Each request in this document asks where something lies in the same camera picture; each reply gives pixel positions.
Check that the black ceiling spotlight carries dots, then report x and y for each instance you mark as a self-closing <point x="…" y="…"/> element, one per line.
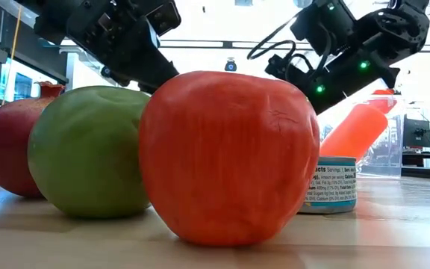
<point x="106" y="71"/>

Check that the red pomegranate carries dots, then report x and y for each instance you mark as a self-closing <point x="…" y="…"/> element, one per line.
<point x="9" y="149"/>

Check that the red apple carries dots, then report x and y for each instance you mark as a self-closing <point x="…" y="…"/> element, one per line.
<point x="226" y="160"/>

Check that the clear plastic bin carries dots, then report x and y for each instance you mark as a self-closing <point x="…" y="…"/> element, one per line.
<point x="390" y="149"/>

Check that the green apple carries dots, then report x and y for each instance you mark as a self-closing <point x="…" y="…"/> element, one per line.
<point x="88" y="157"/>

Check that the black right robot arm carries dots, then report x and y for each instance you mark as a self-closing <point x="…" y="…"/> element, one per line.
<point x="398" y="33"/>

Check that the black monitor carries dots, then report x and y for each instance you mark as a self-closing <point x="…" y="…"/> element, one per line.
<point x="418" y="132"/>

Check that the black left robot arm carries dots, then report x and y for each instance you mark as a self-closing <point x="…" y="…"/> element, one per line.
<point x="88" y="22"/>

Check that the glass window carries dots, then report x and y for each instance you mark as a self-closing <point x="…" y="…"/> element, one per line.
<point x="28" y="84"/>

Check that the orange squeeze bottle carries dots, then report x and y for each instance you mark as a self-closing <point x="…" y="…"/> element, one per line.
<point x="353" y="130"/>

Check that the long ceiling light bar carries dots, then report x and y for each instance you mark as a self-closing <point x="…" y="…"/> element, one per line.
<point x="207" y="44"/>

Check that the teal labelled tin can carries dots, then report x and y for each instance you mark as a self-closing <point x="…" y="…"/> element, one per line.
<point x="332" y="187"/>

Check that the black background desk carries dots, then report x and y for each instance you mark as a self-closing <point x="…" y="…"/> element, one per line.
<point x="424" y="160"/>

